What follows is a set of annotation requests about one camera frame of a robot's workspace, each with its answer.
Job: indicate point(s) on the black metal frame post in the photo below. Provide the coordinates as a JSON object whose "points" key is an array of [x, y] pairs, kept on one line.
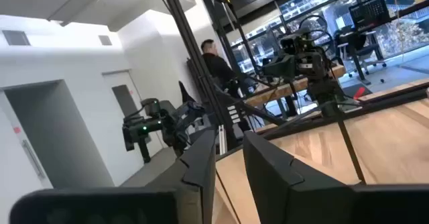
{"points": [[194, 53]]}

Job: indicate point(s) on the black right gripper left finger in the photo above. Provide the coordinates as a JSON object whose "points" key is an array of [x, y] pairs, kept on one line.
{"points": [[197, 170]]}

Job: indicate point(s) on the black robot arm green light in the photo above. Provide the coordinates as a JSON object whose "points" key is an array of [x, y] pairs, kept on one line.
{"points": [[161, 123]]}

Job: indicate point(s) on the small red object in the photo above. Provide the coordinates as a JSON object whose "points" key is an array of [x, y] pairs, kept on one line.
{"points": [[359, 92]]}

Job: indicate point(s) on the wooden desk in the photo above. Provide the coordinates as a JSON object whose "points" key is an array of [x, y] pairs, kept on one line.
{"points": [[278, 91]]}

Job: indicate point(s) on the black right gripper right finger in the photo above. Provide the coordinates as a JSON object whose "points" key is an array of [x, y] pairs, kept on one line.
{"points": [[285, 190]]}

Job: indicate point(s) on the person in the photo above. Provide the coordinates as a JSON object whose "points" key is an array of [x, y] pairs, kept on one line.
{"points": [[218, 68]]}

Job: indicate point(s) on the white door with dark window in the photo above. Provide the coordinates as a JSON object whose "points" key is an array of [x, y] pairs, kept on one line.
{"points": [[124, 96]]}

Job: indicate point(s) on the black office chair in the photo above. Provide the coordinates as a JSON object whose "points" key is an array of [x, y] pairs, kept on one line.
{"points": [[360, 46]]}

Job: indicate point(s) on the black computer monitor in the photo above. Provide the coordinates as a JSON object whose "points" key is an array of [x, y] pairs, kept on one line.
{"points": [[368, 12]]}

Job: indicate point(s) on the grey wall vent grille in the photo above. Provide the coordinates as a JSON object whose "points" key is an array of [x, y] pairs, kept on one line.
{"points": [[16, 38], [105, 40]]}

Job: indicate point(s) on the black table edge frame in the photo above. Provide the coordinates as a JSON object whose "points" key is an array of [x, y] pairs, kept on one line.
{"points": [[385, 105]]}

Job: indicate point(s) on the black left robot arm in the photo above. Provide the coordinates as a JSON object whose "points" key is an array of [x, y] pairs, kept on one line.
{"points": [[316, 69]]}

